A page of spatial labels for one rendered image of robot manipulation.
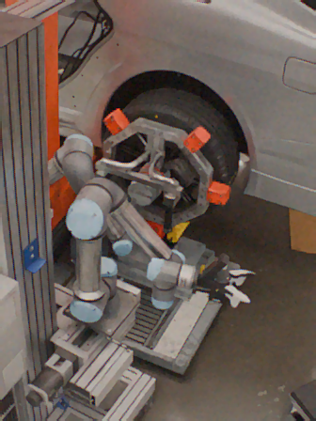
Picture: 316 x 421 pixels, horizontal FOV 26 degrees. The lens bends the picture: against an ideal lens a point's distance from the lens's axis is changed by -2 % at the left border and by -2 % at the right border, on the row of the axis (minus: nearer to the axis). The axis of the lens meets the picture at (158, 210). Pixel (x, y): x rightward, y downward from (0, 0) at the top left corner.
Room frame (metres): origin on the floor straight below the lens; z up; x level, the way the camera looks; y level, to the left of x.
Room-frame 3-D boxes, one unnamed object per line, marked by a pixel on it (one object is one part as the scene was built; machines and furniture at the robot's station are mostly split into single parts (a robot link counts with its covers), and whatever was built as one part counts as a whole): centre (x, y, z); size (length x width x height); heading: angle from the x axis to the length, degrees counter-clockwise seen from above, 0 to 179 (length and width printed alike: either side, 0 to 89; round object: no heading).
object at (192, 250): (2.82, -0.04, 0.32); 0.40 x 0.30 x 0.28; 68
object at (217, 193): (2.55, -0.27, 0.85); 0.09 x 0.08 x 0.07; 68
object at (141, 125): (2.67, 0.02, 0.85); 0.54 x 0.07 x 0.54; 68
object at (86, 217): (1.70, 0.22, 1.19); 0.15 x 0.12 x 0.55; 168
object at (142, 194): (2.60, 0.05, 0.85); 0.21 x 0.14 x 0.14; 158
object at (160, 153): (2.52, -0.02, 1.03); 0.19 x 0.18 x 0.11; 158
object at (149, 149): (2.59, 0.16, 1.03); 0.19 x 0.18 x 0.11; 158
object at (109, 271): (1.82, 0.19, 0.98); 0.13 x 0.12 x 0.14; 168
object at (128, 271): (2.82, -0.04, 0.13); 0.50 x 0.36 x 0.10; 68
